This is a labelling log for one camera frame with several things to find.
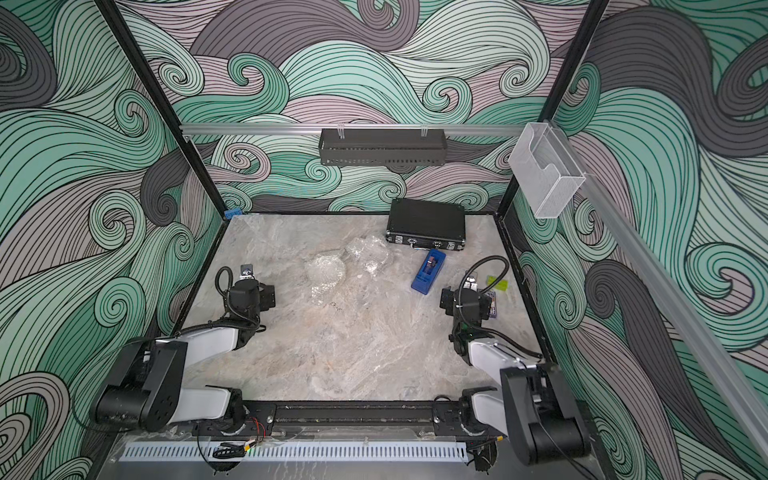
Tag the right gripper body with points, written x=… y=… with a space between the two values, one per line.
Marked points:
x=449 y=297

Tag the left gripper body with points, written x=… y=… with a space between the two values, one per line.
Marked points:
x=265 y=299

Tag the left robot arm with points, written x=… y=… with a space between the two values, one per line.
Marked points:
x=144 y=388

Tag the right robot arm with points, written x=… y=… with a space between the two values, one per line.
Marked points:
x=528 y=402

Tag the small patterned card box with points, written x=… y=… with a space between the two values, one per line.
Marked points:
x=493 y=312

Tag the green sticky note pad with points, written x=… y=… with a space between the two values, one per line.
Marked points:
x=493 y=283

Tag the blue tape dispenser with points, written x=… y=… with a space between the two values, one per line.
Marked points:
x=428 y=272

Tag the blue corner clip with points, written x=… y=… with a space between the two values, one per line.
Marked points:
x=231 y=213

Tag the black hard case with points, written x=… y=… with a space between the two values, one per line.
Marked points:
x=426 y=224

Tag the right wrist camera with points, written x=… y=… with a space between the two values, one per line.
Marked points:
x=471 y=283

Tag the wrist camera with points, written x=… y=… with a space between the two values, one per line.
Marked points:
x=246 y=272
x=471 y=283

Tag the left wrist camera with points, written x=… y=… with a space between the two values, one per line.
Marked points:
x=246 y=272

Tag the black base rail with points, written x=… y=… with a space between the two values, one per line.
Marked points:
x=442 y=416

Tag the white slotted cable duct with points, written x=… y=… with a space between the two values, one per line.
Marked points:
x=301 y=451

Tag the clear acrylic wall holder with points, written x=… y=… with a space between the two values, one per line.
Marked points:
x=545 y=166

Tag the aluminium rail back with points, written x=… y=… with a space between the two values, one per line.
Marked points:
x=271 y=128

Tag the aluminium rail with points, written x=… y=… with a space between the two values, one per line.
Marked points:
x=271 y=128
x=735 y=389

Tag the black perforated wall tray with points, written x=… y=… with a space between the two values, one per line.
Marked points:
x=390 y=148

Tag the aluminium rail right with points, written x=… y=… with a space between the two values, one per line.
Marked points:
x=735 y=389

